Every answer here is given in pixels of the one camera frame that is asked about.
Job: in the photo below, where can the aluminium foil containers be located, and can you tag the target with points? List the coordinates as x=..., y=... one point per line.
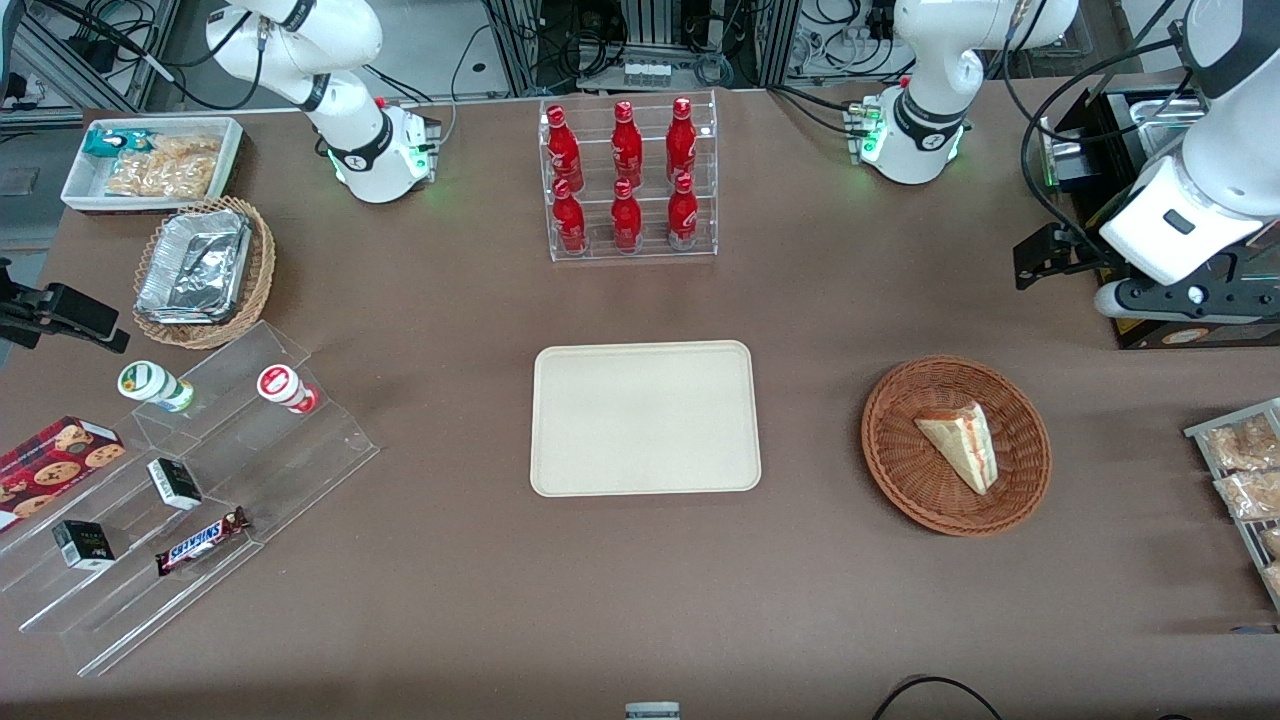
x=195, y=265

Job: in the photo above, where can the tray of packaged snacks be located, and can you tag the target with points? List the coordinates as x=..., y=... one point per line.
x=1200, y=432

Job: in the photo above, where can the clear bag of snacks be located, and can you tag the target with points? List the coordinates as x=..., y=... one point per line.
x=1245, y=443
x=1272, y=540
x=1252, y=495
x=1274, y=580

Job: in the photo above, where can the triangular sandwich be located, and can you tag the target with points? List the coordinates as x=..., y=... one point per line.
x=962, y=445

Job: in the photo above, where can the white rectangular bin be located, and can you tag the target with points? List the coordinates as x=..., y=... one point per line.
x=80, y=190

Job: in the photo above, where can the steel food pan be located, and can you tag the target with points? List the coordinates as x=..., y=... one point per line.
x=1160, y=120

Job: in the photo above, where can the black food warmer machine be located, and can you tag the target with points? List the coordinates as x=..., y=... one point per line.
x=1095, y=125

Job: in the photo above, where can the oval light wicker basket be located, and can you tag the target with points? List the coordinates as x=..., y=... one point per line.
x=262, y=270

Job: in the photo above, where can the small grey device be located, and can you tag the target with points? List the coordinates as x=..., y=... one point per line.
x=652, y=711

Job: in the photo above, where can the green lidded yogurt cup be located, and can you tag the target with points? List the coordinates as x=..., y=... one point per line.
x=150, y=383

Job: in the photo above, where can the small black box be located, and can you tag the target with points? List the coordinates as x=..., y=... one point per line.
x=83, y=545
x=175, y=483

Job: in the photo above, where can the beige plastic tray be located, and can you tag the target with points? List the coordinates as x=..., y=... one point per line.
x=640, y=420

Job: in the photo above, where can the clear bag of crackers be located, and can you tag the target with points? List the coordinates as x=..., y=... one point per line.
x=165, y=168

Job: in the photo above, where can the teal snack packet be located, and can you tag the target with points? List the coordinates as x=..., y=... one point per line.
x=110, y=143

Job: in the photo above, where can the round brown wicker basket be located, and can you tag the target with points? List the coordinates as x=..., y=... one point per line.
x=900, y=470

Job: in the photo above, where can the snickers chocolate bar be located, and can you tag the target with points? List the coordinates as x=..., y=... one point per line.
x=203, y=540

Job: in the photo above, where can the red cola bottle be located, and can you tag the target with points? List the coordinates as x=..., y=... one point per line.
x=626, y=220
x=563, y=150
x=683, y=216
x=627, y=145
x=681, y=142
x=568, y=222

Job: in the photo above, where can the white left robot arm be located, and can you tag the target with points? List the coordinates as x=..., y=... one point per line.
x=930, y=100

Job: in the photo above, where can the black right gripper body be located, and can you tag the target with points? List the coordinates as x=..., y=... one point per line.
x=30, y=313

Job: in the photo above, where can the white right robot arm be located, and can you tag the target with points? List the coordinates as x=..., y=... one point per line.
x=300, y=40

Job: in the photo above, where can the red lidded yogurt cup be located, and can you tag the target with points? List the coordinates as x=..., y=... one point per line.
x=282, y=386

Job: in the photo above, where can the clear acrylic bottle rack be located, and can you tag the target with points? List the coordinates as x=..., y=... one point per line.
x=598, y=250

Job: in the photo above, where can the black power adapter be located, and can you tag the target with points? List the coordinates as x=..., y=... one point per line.
x=92, y=52

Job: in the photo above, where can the white terminal block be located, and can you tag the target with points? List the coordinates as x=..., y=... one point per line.
x=647, y=72

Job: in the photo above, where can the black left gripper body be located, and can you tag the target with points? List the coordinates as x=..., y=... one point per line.
x=1085, y=252

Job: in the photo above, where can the clear acrylic tiered stand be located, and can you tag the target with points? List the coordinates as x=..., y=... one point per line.
x=300, y=470

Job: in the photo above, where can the red cookie box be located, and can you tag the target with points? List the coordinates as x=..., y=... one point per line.
x=50, y=465

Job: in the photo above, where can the aluminium frame rack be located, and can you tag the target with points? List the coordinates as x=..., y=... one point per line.
x=520, y=45

